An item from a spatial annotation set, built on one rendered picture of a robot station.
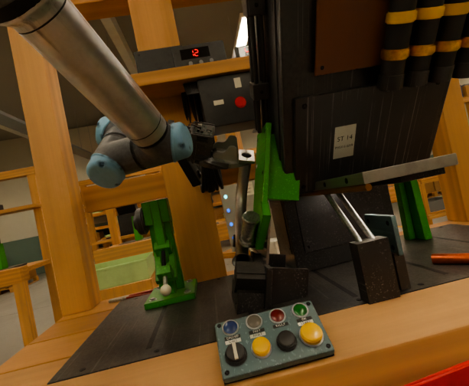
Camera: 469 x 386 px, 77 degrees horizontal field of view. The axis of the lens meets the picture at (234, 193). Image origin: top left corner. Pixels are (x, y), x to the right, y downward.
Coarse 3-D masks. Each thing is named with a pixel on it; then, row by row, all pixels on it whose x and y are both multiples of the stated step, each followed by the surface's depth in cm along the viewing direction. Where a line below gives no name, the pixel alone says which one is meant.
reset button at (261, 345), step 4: (260, 336) 40; (256, 340) 40; (260, 340) 39; (264, 340) 39; (268, 340) 40; (252, 344) 39; (256, 344) 39; (260, 344) 39; (264, 344) 39; (268, 344) 39; (252, 348) 39; (256, 348) 39; (260, 348) 39; (264, 348) 38; (268, 348) 39; (256, 352) 39; (260, 352) 38; (264, 352) 38; (268, 352) 39
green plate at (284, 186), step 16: (272, 144) 63; (256, 160) 72; (272, 160) 63; (256, 176) 70; (272, 176) 63; (288, 176) 63; (256, 192) 69; (272, 192) 63; (288, 192) 63; (256, 208) 68
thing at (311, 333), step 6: (306, 324) 41; (312, 324) 41; (306, 330) 40; (312, 330) 40; (318, 330) 40; (306, 336) 39; (312, 336) 39; (318, 336) 39; (306, 342) 39; (312, 342) 39; (318, 342) 39
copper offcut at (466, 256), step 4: (432, 256) 65; (436, 256) 65; (440, 256) 64; (444, 256) 64; (448, 256) 63; (452, 256) 63; (456, 256) 62; (460, 256) 62; (464, 256) 61; (468, 256) 61; (432, 260) 65; (436, 260) 64; (440, 260) 64; (444, 260) 64; (448, 260) 63; (452, 260) 62; (456, 260) 62; (460, 260) 62; (464, 260) 61; (468, 260) 61
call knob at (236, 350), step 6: (234, 342) 40; (228, 348) 39; (234, 348) 39; (240, 348) 39; (228, 354) 38; (234, 354) 38; (240, 354) 38; (228, 360) 38; (234, 360) 38; (240, 360) 38
